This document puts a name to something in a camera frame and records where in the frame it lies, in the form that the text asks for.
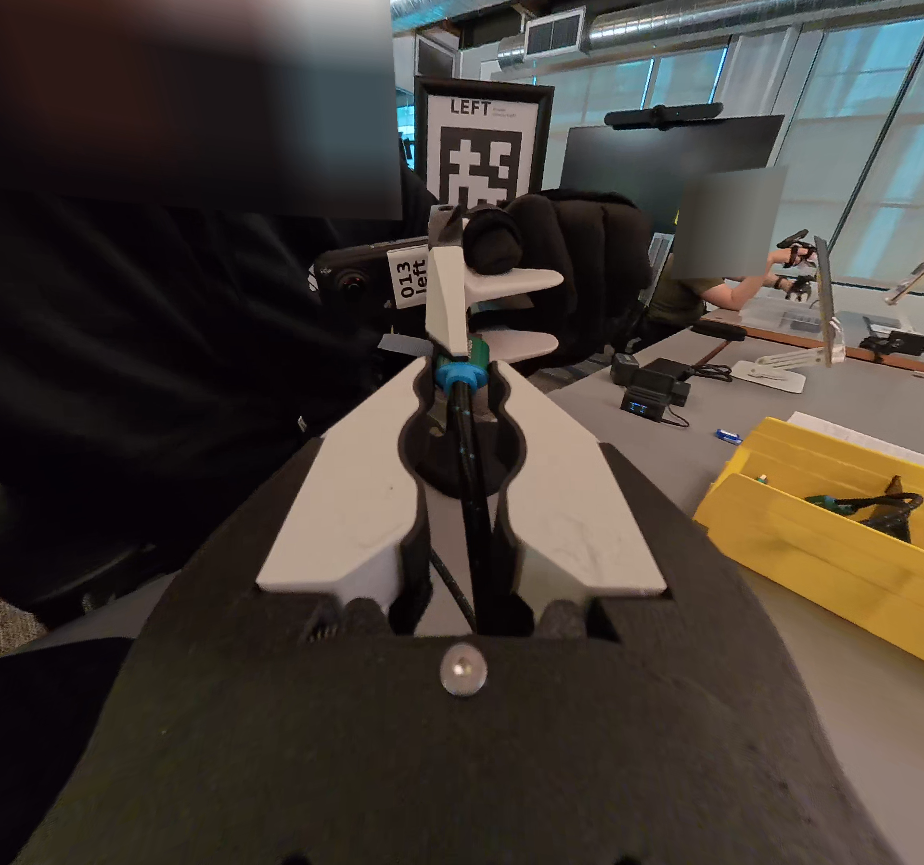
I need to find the small white stand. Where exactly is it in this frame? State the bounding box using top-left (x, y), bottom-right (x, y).
top-left (731, 345), bottom-right (847, 394)

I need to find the person's left hand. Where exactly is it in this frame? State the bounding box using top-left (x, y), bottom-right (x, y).
top-left (462, 190), bottom-right (654, 375)

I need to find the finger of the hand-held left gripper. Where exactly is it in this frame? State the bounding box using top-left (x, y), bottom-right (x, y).
top-left (424, 244), bottom-right (479, 361)

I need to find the thin black cable green plug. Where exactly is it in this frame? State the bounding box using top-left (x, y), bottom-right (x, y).
top-left (805, 491), bottom-right (924, 523)

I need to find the black battery charger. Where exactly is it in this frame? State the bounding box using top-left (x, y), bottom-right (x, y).
top-left (619, 367), bottom-right (693, 422)

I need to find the black charger cable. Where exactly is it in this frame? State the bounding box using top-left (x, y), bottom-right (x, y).
top-left (667, 362), bottom-right (735, 427)

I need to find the black monitor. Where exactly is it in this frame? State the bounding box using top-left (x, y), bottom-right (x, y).
top-left (559, 114), bottom-right (786, 234)

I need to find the black webcam bar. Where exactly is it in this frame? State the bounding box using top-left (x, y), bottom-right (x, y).
top-left (604, 104), bottom-right (732, 131)

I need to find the tilted board stand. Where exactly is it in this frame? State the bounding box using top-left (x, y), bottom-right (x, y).
top-left (884, 262), bottom-right (924, 306)

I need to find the person's torso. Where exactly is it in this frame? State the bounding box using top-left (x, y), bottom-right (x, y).
top-left (0, 187), bottom-right (434, 628)

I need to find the green plug braided HDMI cable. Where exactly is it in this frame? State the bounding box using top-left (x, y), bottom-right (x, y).
top-left (432, 334), bottom-right (506, 631)

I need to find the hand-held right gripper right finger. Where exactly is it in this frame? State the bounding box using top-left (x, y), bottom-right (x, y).
top-left (488, 362), bottom-right (669, 615)

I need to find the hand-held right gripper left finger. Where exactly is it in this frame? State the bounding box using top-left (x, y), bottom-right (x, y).
top-left (255, 356), bottom-right (436, 612)

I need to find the clear plastic box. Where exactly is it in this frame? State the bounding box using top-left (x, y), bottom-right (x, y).
top-left (744, 298), bottom-right (824, 335)

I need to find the yellow plastic bin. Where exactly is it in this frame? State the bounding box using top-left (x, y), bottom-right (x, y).
top-left (693, 416), bottom-right (924, 661)

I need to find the white vent grille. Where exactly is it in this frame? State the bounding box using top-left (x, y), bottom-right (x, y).
top-left (523, 8), bottom-right (587, 59)

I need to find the thin wooden board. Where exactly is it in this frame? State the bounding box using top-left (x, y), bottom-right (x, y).
top-left (813, 235), bottom-right (847, 366)

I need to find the wooden edged desk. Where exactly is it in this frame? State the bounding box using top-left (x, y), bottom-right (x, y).
top-left (693, 280), bottom-right (924, 375)

